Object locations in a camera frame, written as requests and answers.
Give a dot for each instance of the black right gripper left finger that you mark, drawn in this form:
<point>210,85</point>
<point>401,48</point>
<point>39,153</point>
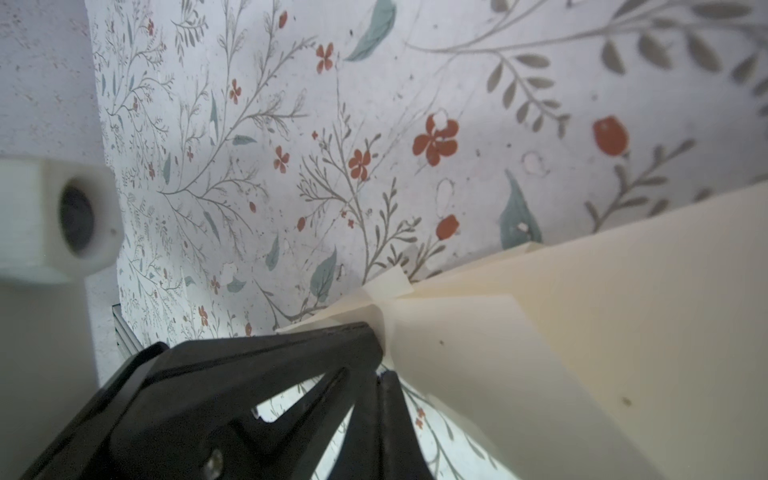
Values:
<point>359,455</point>

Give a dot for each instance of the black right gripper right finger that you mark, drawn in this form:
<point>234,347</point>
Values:
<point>400,456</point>

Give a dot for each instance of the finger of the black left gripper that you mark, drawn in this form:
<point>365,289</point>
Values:
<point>251,407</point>

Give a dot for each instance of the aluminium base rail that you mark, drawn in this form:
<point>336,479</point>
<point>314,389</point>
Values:
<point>127,342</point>

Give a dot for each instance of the cream square paper sheet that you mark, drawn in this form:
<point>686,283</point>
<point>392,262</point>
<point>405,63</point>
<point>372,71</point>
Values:
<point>636,353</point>

